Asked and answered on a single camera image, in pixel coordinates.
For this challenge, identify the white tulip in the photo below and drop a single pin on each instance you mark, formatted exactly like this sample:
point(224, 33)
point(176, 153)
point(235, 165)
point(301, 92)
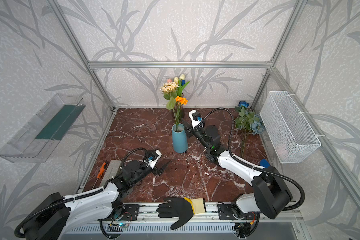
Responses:
point(180, 87)

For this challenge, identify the grey sharpening stone block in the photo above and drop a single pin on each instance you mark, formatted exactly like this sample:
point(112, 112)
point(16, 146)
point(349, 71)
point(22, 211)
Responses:
point(111, 171)

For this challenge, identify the clear acrylic wall shelf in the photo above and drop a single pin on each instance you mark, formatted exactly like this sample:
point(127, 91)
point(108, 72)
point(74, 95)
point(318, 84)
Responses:
point(35, 142)

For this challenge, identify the blue green flower bouquet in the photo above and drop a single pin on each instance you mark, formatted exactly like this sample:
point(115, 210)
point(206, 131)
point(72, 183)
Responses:
point(250, 123)

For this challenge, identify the white wire basket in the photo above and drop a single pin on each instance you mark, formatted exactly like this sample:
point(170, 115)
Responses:
point(286, 123)

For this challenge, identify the orange handled screwdriver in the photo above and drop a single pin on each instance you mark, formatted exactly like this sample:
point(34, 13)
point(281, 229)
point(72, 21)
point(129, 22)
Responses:
point(100, 174)

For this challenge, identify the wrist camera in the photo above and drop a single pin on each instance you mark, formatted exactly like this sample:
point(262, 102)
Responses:
point(152, 157)
point(196, 119)

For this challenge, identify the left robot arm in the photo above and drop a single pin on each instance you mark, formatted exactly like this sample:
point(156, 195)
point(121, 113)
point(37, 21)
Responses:
point(57, 215)

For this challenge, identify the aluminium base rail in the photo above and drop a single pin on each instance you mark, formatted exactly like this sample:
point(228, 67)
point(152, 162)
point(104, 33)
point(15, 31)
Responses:
point(227, 212)

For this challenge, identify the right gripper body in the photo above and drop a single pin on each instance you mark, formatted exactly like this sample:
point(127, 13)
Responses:
point(191, 129)

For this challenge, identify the pink glass vase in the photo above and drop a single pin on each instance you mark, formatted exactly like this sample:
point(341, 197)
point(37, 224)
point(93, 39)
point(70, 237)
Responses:
point(182, 112)

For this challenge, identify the cream sunflower stem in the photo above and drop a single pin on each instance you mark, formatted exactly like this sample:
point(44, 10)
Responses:
point(170, 93)

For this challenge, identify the teal ceramic vase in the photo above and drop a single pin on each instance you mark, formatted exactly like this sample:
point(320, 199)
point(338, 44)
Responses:
point(180, 142)

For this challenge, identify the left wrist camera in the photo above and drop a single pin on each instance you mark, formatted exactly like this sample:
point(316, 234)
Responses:
point(152, 157)

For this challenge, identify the black and yellow work glove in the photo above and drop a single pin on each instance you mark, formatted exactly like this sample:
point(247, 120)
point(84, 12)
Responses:
point(182, 208)

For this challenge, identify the orange marigold flower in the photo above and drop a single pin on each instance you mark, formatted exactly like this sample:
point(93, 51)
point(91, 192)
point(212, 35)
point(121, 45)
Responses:
point(178, 102)

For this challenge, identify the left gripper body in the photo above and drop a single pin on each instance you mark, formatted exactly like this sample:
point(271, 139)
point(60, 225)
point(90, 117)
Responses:
point(155, 168)

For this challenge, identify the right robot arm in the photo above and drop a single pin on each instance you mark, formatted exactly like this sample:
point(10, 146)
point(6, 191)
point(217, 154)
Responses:
point(272, 191)

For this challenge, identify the pink object in basket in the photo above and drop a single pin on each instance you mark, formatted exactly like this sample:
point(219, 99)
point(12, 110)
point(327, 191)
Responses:
point(282, 151)

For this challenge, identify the blue rose stem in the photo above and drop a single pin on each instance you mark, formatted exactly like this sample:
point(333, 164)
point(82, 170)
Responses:
point(243, 104)

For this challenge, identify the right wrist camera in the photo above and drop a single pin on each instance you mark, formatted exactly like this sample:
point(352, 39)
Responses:
point(196, 119)

